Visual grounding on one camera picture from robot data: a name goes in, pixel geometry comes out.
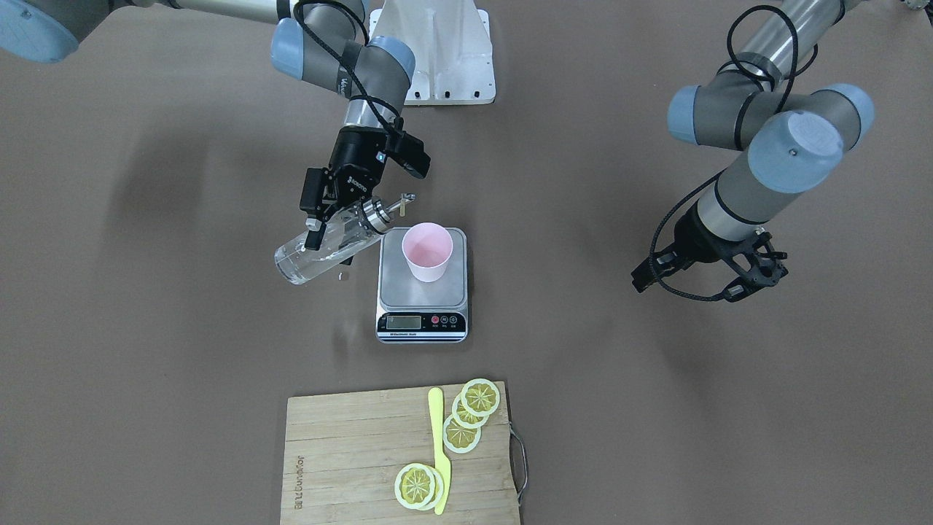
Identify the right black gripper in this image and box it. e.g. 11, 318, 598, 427
300, 126, 388, 265

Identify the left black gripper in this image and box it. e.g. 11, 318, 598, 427
631, 207, 789, 303

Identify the clear glass sauce bottle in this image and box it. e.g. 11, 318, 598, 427
274, 193, 416, 285

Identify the pink plastic cup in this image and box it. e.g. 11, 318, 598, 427
401, 222, 453, 283

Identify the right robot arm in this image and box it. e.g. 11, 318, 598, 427
2, 4, 339, 292

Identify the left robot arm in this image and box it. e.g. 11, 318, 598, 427
632, 1, 875, 303

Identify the silver kitchen scale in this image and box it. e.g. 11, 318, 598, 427
375, 228, 469, 343

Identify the yellow plastic knife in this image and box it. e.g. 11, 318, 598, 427
429, 386, 452, 515

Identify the lemon slice toy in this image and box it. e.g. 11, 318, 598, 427
460, 378, 501, 418
452, 394, 489, 429
423, 468, 445, 510
441, 416, 481, 454
394, 462, 434, 510

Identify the wooden cutting board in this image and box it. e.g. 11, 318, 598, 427
280, 386, 522, 524

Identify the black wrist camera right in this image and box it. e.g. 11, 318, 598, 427
384, 131, 431, 179

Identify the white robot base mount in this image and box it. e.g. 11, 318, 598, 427
369, 1, 496, 106

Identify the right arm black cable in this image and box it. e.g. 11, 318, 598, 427
292, 0, 405, 136

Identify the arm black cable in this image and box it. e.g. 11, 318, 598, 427
292, 0, 405, 136
647, 6, 817, 303

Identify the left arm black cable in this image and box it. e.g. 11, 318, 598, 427
647, 6, 817, 303

